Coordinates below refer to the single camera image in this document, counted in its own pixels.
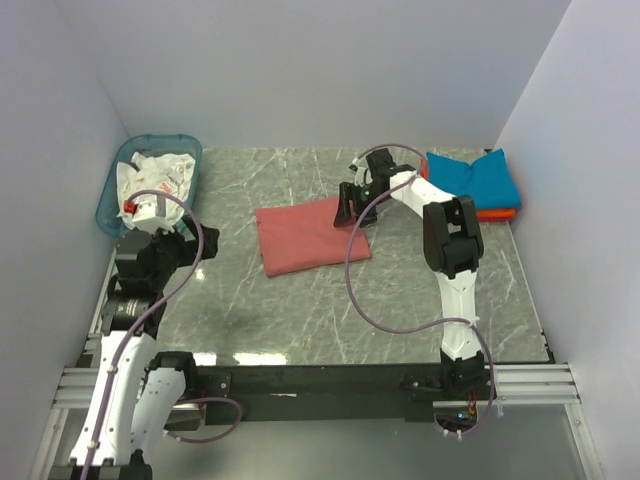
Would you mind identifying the teal plastic bin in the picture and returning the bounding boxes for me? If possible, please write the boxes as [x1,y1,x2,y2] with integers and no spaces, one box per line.
[95,134,202,239]

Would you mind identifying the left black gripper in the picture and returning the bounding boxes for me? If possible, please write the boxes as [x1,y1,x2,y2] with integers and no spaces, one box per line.
[146,213,218,289]

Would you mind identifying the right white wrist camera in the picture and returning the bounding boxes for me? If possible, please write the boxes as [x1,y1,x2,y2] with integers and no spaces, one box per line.
[349,157,371,187]

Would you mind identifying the crumpled white t-shirt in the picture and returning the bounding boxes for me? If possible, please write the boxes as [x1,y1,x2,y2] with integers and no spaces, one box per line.
[116,152,196,230]

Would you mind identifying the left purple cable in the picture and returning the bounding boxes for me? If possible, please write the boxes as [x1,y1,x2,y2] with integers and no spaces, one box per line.
[79,189,244,480]

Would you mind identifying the black base beam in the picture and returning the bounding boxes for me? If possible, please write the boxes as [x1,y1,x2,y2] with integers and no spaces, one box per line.
[184,363,495,426]

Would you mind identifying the dusty red t-shirt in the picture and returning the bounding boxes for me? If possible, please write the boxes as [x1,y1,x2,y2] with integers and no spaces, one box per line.
[255,197,371,277]

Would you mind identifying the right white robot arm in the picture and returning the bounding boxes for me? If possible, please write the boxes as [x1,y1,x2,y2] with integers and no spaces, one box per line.
[333,147,489,399]

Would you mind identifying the aluminium frame rail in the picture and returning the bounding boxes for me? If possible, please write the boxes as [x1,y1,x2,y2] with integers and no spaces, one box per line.
[429,364,584,406]

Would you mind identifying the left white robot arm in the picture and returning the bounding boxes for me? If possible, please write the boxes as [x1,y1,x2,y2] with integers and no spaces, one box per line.
[48,217,220,479]

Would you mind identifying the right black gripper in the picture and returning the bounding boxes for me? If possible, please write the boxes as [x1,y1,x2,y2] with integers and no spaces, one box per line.
[332,183,388,231]

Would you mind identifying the folded blue t-shirt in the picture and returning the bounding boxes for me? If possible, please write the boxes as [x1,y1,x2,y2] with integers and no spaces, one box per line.
[427,149,521,210]

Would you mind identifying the folded orange t-shirt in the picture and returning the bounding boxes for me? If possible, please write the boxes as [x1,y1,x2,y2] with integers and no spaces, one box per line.
[420,158,517,222]

